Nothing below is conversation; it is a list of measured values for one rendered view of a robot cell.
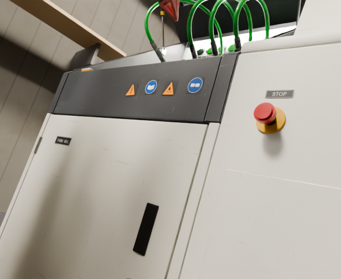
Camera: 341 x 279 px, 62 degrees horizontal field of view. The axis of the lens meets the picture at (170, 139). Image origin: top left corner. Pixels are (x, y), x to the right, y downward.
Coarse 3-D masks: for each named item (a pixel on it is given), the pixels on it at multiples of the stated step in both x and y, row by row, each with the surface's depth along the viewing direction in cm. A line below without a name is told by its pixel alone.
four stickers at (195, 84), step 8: (152, 80) 73; (176, 80) 68; (192, 80) 65; (200, 80) 64; (128, 88) 78; (136, 88) 76; (152, 88) 72; (168, 88) 69; (192, 88) 64; (200, 88) 63
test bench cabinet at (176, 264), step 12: (48, 120) 99; (216, 132) 56; (36, 144) 98; (204, 144) 57; (204, 156) 56; (24, 168) 96; (204, 168) 55; (204, 180) 54; (192, 192) 55; (12, 204) 93; (192, 204) 54; (192, 216) 53; (0, 228) 92; (180, 228) 54; (192, 228) 52; (180, 240) 53; (180, 252) 52; (180, 264) 51; (168, 276) 52
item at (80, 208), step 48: (48, 144) 93; (96, 144) 78; (144, 144) 67; (192, 144) 59; (48, 192) 83; (96, 192) 71; (144, 192) 62; (0, 240) 89; (48, 240) 75; (96, 240) 65; (144, 240) 57
